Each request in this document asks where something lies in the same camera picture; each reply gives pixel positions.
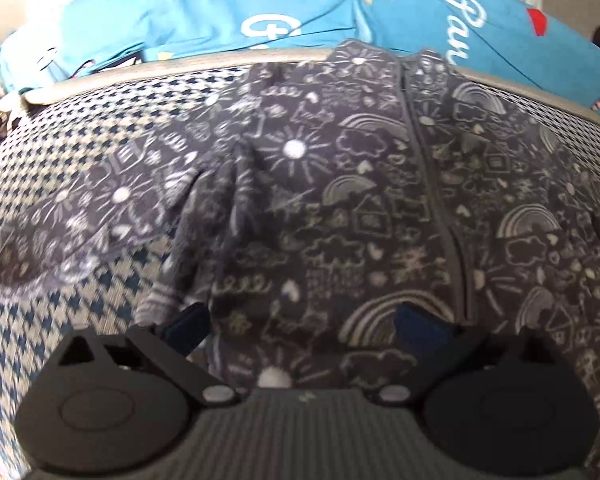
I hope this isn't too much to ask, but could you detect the blue cartoon print pillow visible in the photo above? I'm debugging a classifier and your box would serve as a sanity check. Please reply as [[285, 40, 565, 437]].
[[0, 0, 600, 114]]

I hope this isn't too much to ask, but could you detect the houndstooth sofa cushion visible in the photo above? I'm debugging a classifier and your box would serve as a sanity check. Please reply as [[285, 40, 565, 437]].
[[0, 46, 600, 480]]

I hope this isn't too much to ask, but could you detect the grey patterned fleece garment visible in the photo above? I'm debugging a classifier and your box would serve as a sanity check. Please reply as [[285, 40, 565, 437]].
[[0, 38, 600, 480]]

